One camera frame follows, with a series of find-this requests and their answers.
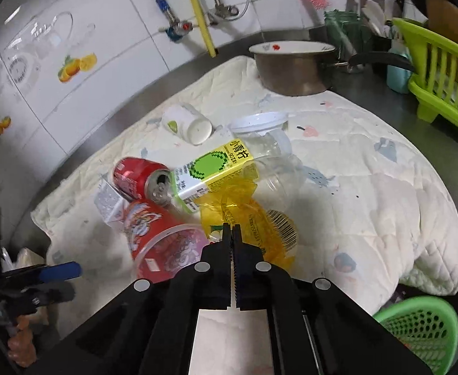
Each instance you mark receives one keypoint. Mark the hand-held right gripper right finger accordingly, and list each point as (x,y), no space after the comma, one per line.
(249,250)

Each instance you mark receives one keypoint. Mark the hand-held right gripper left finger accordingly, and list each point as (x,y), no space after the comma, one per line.
(221,250)

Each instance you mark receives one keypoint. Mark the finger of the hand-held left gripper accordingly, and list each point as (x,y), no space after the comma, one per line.
(53,292)
(59,272)

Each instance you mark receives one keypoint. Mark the yellow plastic wrapper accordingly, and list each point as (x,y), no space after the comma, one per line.
(252,218)

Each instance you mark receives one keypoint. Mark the red instant noodle cup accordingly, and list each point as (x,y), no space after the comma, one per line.
(154,242)

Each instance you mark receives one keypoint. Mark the yellow green drink carton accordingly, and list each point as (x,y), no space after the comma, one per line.
(209,168)

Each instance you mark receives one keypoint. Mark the small white paper carton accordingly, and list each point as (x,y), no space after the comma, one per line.
(108,203)

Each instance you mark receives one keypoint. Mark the clear plastic cup with lid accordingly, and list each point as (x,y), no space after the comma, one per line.
(270,152)

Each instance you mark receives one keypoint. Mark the red soda can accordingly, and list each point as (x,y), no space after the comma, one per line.
(131,177)

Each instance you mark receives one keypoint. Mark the white small cup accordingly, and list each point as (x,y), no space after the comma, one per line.
(182,120)

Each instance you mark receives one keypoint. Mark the green plastic mesh basket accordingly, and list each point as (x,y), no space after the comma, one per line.
(420,328)

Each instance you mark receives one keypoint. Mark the person's left hand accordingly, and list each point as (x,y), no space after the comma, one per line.
(21,345)

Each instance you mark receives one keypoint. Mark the white plastic bag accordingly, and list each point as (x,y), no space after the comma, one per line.
(24,258)

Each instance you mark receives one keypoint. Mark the white quilted printed blanket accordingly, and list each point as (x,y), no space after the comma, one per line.
(350,164)

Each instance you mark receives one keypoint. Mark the metal angle valve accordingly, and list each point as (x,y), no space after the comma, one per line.
(176,30)
(224,11)

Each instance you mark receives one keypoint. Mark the green translucent utensil cup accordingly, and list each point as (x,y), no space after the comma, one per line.
(336,27)

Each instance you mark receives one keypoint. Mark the black utensil holder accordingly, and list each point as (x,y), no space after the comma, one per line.
(377,47)

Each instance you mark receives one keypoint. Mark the clear thin tube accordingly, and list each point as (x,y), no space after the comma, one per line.
(244,2)

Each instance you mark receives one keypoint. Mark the green plastic dish rack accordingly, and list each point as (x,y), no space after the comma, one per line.
(443,82)

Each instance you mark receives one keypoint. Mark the white rice paddle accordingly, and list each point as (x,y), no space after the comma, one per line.
(373,15)

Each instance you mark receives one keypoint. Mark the brown cooking pot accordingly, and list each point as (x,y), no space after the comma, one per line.
(447,23)

